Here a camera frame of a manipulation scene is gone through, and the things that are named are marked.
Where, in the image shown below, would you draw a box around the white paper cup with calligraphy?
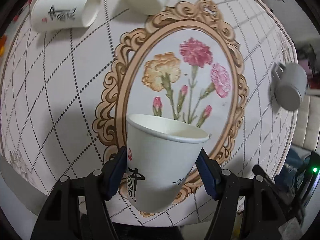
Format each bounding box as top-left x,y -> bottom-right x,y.
126,114 -> 209,213

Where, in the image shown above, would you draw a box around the grey ribbed plastic mug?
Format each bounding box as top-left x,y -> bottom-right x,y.
272,62 -> 308,112

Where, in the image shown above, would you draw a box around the white paper cup lying sideways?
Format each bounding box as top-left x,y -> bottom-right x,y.
30,0 -> 101,33

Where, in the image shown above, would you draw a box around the beige cushioned stool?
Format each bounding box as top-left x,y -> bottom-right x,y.
292,95 -> 320,153

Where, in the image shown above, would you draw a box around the floral patterned table mat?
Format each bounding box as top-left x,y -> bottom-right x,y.
1,0 -> 297,213

